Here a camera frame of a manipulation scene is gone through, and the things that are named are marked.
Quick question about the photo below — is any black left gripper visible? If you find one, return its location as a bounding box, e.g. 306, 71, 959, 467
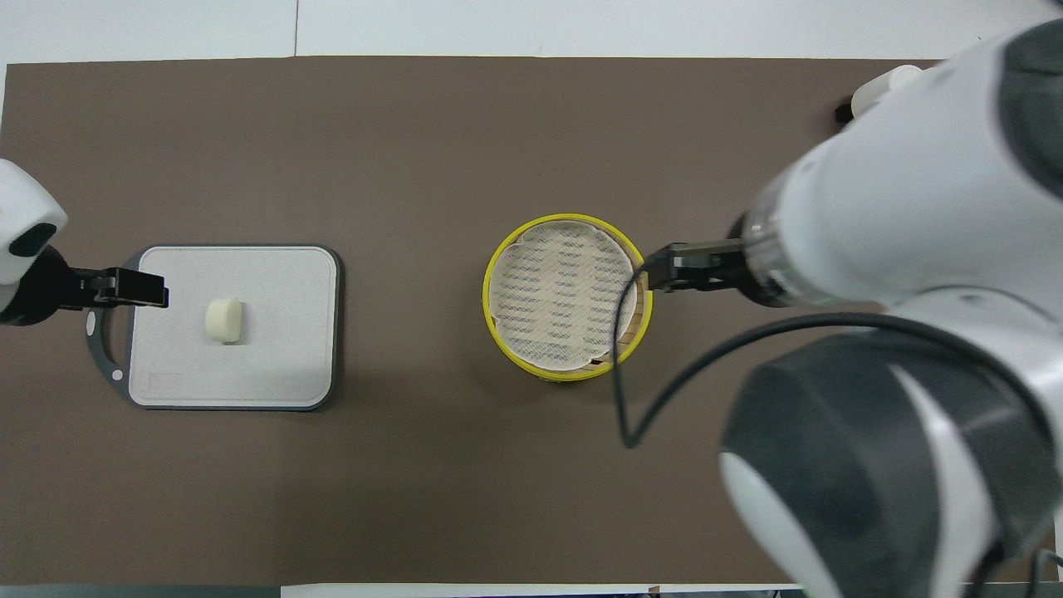
0, 245, 171, 326

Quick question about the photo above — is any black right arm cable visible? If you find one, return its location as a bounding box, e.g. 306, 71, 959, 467
613, 264, 1047, 449

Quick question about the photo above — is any brown table mat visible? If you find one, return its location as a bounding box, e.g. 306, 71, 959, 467
0, 56, 948, 586

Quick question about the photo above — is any grey white cutting board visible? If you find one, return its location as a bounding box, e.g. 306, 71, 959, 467
86, 243, 343, 412

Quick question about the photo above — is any white steamed bun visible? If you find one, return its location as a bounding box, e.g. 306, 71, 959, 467
204, 297, 244, 345

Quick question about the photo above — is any bamboo steamer base yellow rim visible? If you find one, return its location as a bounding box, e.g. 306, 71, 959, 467
483, 214, 654, 385

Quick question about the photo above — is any woven steamer lid yellow rim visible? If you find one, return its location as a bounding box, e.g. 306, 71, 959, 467
488, 221, 640, 373

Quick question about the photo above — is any white cylinder with black end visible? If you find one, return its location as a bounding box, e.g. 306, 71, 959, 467
835, 65, 924, 125

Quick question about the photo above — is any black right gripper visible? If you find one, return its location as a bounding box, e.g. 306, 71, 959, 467
641, 239, 752, 292

